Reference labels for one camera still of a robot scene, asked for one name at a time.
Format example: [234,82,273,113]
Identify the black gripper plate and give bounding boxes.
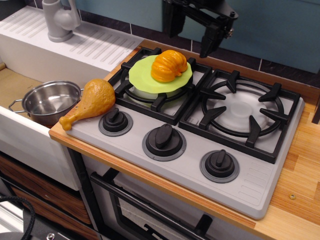
[163,0,239,58]

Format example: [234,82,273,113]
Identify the orange toy pumpkin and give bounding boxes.
[151,50,188,83]

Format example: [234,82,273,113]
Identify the light green plate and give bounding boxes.
[128,55,193,94]

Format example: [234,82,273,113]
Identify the small steel pot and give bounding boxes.
[8,80,82,126]

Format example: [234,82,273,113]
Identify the white toy sink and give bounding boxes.
[0,6,143,191]

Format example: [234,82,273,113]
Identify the black left burner grate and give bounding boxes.
[109,47,213,125]

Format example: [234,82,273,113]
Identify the black burner grate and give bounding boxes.
[179,70,304,164]
[109,47,213,125]

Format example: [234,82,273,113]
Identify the black right burner grate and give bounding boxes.
[179,70,304,164]

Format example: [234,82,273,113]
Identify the grey toy stove top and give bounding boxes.
[65,67,306,221]

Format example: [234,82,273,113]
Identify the toy chicken drumstick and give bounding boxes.
[59,78,116,131]

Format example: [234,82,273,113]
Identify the black middle stove knob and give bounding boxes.
[142,123,187,162]

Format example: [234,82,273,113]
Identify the black stove knob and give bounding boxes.
[142,123,187,162]
[199,149,240,184]
[98,108,133,137]

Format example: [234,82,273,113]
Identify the black left stove knob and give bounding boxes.
[98,108,133,137]

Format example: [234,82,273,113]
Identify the grey toy faucet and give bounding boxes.
[42,0,81,43]

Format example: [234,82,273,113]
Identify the black right stove knob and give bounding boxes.
[199,149,240,184]

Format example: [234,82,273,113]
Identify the toy oven door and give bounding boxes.
[90,168,258,240]

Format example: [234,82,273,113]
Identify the wooden drawer fronts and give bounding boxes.
[0,152,99,240]

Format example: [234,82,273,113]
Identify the black braided cable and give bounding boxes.
[0,195,36,240]

